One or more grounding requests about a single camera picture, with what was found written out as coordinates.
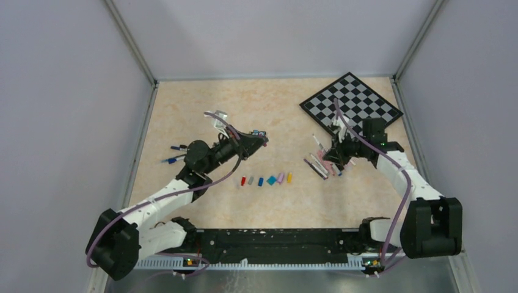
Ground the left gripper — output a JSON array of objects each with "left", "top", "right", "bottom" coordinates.
[{"left": 202, "top": 125, "right": 268, "bottom": 175}]

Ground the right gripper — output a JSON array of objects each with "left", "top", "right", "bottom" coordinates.
[{"left": 323, "top": 129, "right": 369, "bottom": 167}]

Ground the pink highlighter pen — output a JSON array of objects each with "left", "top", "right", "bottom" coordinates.
[{"left": 317, "top": 150, "right": 336, "bottom": 176}]

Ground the purple pen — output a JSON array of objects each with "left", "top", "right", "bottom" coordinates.
[{"left": 303, "top": 158, "right": 327, "bottom": 180}]

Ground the light blue highlighter cap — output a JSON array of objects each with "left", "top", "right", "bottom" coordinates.
[{"left": 267, "top": 176, "right": 277, "bottom": 186}]

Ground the light purple highlighter cap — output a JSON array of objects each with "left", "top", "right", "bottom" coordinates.
[{"left": 276, "top": 173, "right": 285, "bottom": 184}]

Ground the black cap white marker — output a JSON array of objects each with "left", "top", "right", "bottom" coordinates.
[{"left": 170, "top": 145, "right": 187, "bottom": 151}]

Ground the blue cap pen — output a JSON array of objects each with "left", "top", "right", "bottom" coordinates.
[{"left": 161, "top": 155, "right": 186, "bottom": 164}]

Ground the blue cap whiteboard marker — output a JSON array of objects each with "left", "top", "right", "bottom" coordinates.
[{"left": 332, "top": 165, "right": 342, "bottom": 176}]

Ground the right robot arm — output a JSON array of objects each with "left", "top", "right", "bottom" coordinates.
[{"left": 323, "top": 117, "right": 463, "bottom": 259}]

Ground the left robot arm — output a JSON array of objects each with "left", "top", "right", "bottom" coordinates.
[{"left": 86, "top": 129, "right": 269, "bottom": 280}]

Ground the blue owl eraser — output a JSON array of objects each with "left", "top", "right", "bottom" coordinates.
[{"left": 252, "top": 129, "right": 266, "bottom": 136}]

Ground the black grey chessboard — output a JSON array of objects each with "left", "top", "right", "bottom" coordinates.
[{"left": 297, "top": 72, "right": 403, "bottom": 138}]

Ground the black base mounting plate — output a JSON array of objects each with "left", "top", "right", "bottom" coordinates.
[{"left": 166, "top": 228, "right": 382, "bottom": 265}]

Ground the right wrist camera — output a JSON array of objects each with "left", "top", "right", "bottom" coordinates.
[{"left": 332, "top": 116, "right": 349, "bottom": 143}]

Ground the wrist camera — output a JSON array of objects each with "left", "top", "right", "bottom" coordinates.
[
  {"left": 203, "top": 110, "right": 228, "bottom": 132},
  {"left": 332, "top": 116, "right": 349, "bottom": 143}
]

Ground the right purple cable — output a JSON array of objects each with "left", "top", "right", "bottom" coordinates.
[{"left": 332, "top": 98, "right": 413, "bottom": 278}]

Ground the purple cable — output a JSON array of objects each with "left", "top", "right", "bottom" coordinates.
[
  {"left": 86, "top": 112, "right": 244, "bottom": 280},
  {"left": 332, "top": 98, "right": 413, "bottom": 278}
]

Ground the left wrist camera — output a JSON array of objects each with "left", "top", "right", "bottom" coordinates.
[{"left": 203, "top": 110, "right": 228, "bottom": 132}]

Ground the grey cable duct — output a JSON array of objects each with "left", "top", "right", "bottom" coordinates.
[{"left": 135, "top": 256, "right": 365, "bottom": 271}]

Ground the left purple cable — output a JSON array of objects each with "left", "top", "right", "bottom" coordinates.
[{"left": 86, "top": 112, "right": 244, "bottom": 280}]

